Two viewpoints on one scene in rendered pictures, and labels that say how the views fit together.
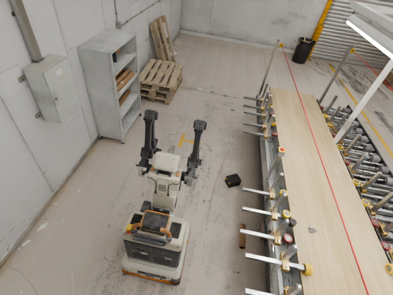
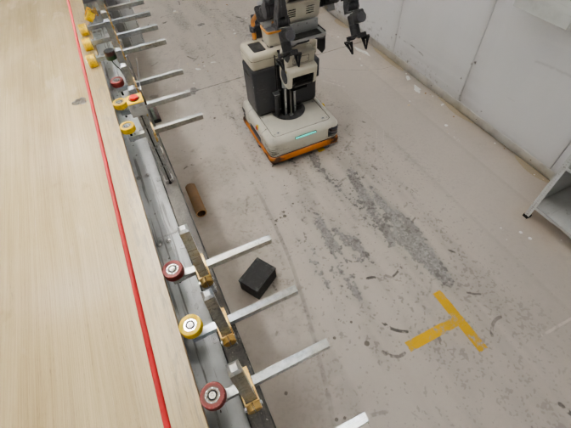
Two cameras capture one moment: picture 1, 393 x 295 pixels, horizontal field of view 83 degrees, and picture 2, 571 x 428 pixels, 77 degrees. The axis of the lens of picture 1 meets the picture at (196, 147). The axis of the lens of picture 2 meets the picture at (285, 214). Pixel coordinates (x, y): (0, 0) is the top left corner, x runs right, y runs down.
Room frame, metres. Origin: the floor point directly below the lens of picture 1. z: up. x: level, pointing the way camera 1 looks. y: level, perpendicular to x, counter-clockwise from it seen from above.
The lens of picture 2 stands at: (3.34, -0.93, 2.12)
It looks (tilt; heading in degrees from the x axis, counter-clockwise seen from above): 52 degrees down; 155
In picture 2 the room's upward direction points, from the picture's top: 4 degrees counter-clockwise
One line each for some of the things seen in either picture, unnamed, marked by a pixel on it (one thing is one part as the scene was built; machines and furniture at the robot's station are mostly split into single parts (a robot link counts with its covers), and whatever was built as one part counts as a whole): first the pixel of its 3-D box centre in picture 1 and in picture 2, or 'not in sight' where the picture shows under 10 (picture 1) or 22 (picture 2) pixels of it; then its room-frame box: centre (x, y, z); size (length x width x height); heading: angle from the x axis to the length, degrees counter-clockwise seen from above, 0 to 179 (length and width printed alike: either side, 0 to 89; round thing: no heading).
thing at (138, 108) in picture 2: (281, 151); (137, 105); (1.79, -0.89, 1.18); 0.07 x 0.07 x 0.08; 87
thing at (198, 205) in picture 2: (242, 236); (195, 199); (1.39, -0.76, 0.04); 0.30 x 0.08 x 0.08; 177
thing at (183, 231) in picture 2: (267, 129); (199, 264); (2.53, -0.93, 0.92); 0.04 x 0.04 x 0.48; 87
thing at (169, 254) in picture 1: (156, 235); (281, 70); (0.97, 0.25, 0.59); 0.55 x 0.34 x 0.83; 86
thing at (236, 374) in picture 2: (265, 108); (245, 389); (3.03, -0.96, 0.94); 0.04 x 0.04 x 0.48; 87
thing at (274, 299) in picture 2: (257, 125); (245, 312); (2.75, -0.85, 0.80); 0.43 x 0.03 x 0.04; 87
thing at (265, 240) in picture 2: (258, 134); (223, 258); (2.50, -0.83, 0.83); 0.43 x 0.03 x 0.04; 87
